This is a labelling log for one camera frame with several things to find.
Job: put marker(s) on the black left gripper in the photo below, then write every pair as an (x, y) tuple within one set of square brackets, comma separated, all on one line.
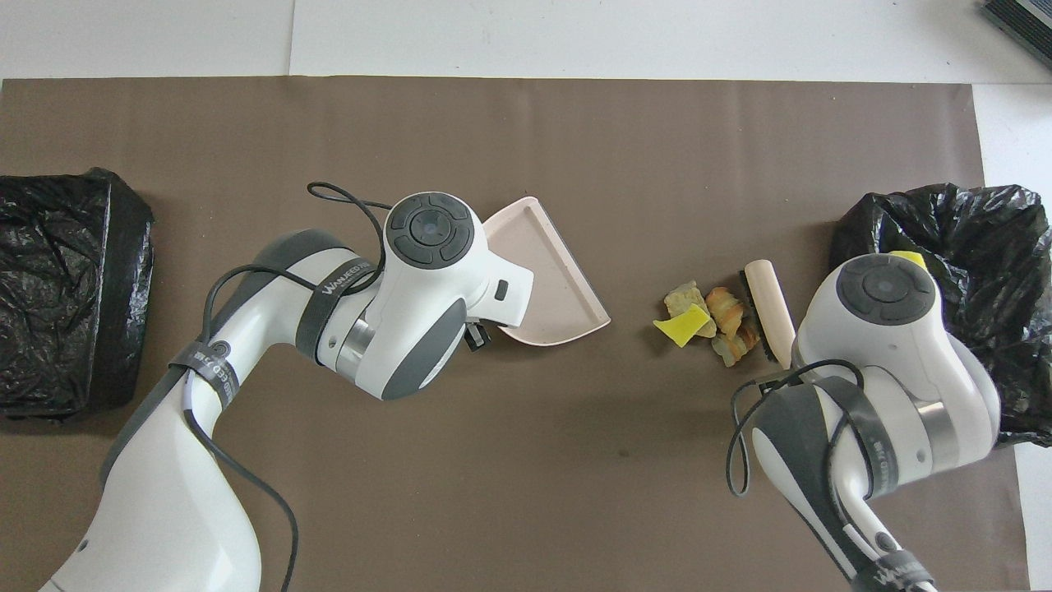
[(477, 337)]

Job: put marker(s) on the pale pink plastic dustpan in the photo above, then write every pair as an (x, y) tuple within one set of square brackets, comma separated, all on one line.
[(551, 279)]

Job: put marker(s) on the pale toy bread piece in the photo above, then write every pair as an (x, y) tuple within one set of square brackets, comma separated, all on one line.
[(684, 298)]

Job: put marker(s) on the orange toy croissant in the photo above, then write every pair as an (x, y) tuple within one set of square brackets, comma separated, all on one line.
[(727, 308), (738, 344)]

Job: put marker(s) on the beige hand brush black bristles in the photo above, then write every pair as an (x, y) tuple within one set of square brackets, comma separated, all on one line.
[(768, 304)]

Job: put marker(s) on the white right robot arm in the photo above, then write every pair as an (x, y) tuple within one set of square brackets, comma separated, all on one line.
[(888, 329)]

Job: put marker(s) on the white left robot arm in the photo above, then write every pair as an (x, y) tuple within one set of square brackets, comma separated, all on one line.
[(427, 279)]

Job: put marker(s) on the bin with tight black bag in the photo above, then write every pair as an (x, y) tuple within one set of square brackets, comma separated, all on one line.
[(66, 288)]

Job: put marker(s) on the bin with loose black bag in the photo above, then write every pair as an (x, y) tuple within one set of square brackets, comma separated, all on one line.
[(986, 238)]

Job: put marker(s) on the brown paper table mat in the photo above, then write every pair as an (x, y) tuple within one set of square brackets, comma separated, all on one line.
[(575, 123)]

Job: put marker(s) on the dark grey ribbed object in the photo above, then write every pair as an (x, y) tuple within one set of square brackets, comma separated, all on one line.
[(1023, 25)]

